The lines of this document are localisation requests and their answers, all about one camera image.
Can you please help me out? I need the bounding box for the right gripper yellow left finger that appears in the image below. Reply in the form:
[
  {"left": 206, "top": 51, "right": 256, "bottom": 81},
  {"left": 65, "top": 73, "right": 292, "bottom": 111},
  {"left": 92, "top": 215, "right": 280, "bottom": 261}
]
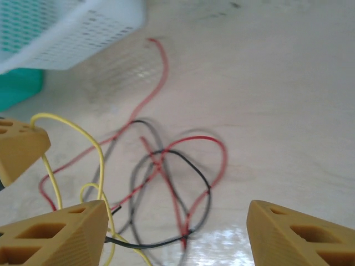
[{"left": 0, "top": 201, "right": 109, "bottom": 266}]

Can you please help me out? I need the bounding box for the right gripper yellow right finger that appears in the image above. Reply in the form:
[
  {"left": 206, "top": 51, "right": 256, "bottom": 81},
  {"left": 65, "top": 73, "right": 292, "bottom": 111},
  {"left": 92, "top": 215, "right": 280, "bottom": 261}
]
[{"left": 247, "top": 199, "right": 355, "bottom": 266}]

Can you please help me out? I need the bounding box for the yellow cable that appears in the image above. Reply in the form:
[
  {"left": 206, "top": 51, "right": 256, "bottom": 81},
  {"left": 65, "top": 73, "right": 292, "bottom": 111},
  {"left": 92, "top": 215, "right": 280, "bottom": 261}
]
[{"left": 29, "top": 112, "right": 153, "bottom": 266}]

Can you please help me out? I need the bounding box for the red cable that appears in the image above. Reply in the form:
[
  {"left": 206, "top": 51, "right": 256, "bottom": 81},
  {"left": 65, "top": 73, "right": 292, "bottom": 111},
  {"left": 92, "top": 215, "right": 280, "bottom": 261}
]
[{"left": 110, "top": 135, "right": 229, "bottom": 250}]

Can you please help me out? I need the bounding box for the bundle of coloured wires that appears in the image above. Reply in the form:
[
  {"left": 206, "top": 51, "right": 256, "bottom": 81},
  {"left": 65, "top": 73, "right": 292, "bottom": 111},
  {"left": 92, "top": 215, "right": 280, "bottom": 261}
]
[{"left": 38, "top": 37, "right": 170, "bottom": 211}]

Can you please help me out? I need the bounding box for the teal plastic basket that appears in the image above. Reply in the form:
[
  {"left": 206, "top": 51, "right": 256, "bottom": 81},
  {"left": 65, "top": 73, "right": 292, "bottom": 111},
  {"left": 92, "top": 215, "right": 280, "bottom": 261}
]
[{"left": 0, "top": 0, "right": 84, "bottom": 113}]

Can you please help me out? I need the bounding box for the white plastic basket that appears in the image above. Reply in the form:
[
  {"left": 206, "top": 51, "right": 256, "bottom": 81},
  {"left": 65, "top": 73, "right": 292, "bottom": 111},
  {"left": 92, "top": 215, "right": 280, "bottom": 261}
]
[{"left": 0, "top": 0, "right": 148, "bottom": 75}]

